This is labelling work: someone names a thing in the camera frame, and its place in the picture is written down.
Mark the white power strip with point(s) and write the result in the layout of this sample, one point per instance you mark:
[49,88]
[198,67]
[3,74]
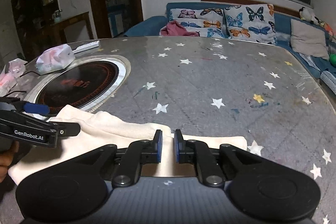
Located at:
[86,46]

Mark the pale green kettle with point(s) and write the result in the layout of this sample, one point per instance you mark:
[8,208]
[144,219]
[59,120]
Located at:
[57,16]

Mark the pink cloth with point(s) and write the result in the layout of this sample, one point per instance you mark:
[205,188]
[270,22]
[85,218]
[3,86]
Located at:
[178,28]

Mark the green toy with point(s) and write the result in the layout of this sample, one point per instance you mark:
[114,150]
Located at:
[333,60]

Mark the wooden side table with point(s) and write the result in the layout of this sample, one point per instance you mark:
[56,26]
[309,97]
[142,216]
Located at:
[65,27]

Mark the person's left hand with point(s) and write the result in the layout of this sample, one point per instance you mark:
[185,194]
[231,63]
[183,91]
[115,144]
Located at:
[5,165]

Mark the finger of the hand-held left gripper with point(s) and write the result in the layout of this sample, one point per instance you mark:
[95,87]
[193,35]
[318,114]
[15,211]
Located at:
[36,109]
[31,129]

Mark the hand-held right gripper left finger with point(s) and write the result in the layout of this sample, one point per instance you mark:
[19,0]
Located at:
[158,145]

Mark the grey star tablecloth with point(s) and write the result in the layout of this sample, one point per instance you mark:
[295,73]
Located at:
[210,82]

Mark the plain grey cushion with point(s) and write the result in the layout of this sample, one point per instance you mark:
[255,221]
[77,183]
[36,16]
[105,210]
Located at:
[308,39]

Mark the black round induction cooktop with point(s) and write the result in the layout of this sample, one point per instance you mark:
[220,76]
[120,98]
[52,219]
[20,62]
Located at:
[78,85]

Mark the butterfly print cushion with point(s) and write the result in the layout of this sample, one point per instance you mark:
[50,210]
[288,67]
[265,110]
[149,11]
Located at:
[197,19]
[249,22]

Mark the colourful plush toys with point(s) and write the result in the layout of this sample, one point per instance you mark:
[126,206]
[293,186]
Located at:
[325,24]

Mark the cream garment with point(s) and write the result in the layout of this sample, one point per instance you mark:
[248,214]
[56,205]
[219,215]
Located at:
[110,129]

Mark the blue sofa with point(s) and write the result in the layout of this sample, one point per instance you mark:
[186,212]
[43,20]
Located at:
[147,24]

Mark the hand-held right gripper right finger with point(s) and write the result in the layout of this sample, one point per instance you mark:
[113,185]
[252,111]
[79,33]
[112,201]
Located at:
[177,146]

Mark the white pink tissue packet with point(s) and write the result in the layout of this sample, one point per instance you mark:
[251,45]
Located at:
[55,58]

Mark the black white plush toy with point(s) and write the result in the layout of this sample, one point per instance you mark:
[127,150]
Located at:
[305,14]

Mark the blue storage box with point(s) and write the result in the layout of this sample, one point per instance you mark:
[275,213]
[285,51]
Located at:
[116,19]

